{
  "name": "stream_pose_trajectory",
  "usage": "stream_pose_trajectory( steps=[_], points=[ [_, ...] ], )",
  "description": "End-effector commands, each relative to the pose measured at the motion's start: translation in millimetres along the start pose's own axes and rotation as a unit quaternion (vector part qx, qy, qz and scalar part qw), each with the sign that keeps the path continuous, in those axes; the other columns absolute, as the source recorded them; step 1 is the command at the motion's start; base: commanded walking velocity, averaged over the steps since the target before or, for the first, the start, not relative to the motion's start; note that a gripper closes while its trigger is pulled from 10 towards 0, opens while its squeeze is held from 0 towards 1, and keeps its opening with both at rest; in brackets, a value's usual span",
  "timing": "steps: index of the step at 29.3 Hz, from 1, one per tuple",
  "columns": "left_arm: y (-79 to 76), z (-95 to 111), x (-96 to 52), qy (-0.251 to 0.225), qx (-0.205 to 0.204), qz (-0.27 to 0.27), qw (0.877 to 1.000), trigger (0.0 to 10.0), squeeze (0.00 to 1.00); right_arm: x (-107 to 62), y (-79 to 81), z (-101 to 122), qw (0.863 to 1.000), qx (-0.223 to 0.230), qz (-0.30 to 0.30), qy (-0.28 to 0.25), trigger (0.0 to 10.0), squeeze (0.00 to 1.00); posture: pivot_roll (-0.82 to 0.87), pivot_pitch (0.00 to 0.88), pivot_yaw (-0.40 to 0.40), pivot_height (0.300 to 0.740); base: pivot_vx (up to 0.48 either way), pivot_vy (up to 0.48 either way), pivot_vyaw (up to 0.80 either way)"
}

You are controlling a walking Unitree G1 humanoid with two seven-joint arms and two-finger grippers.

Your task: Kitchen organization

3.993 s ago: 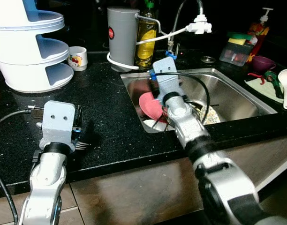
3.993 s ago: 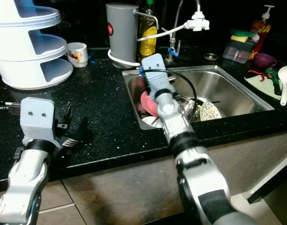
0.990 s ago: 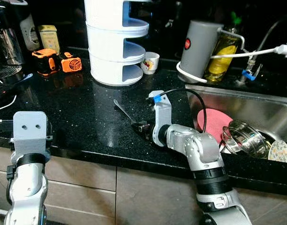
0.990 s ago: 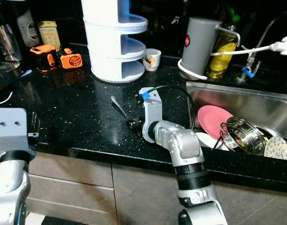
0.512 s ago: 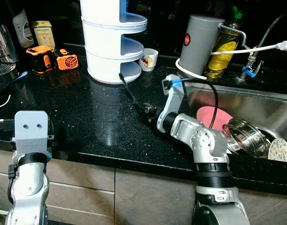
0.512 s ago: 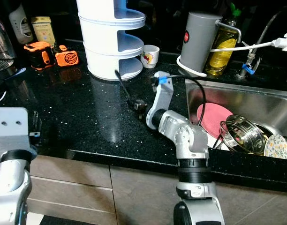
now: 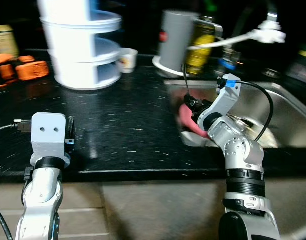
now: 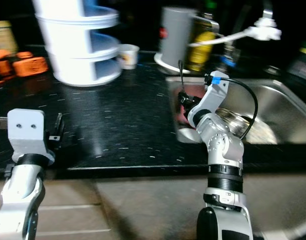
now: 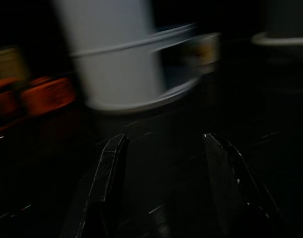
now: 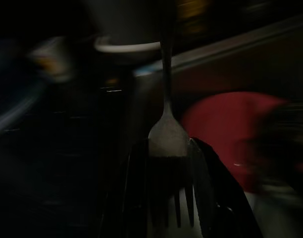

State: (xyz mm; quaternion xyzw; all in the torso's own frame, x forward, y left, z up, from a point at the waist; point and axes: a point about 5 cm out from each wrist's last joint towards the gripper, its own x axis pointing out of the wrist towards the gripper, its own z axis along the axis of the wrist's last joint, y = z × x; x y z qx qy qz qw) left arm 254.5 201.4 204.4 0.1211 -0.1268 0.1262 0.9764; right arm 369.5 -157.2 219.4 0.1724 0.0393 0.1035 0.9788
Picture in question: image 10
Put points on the metal fork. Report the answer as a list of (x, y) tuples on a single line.
[(167, 138)]

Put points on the stainless steel sink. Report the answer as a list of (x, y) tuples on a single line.
[(240, 39)]

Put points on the grey cylindrical water purifier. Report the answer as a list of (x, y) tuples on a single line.
[(131, 19)]

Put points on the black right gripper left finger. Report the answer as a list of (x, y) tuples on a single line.
[(131, 188)]

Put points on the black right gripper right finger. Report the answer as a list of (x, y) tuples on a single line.
[(216, 188)]

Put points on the white printed mug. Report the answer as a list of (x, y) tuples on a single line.
[(52, 59)]

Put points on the pink plate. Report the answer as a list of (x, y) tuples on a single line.
[(223, 129)]

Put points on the grey round plate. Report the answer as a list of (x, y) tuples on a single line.
[(15, 109)]

